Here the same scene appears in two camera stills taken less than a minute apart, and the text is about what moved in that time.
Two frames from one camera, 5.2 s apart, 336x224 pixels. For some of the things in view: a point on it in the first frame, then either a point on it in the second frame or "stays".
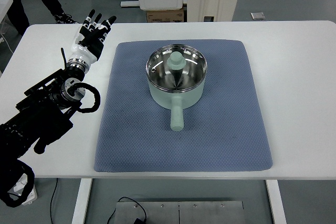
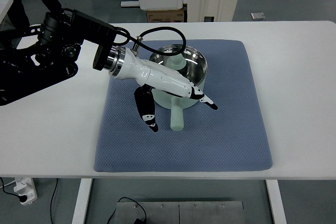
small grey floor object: (258, 16) stays
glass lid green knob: (176, 67) stays
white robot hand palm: (90, 48) to (125, 65)
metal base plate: (181, 212) stays
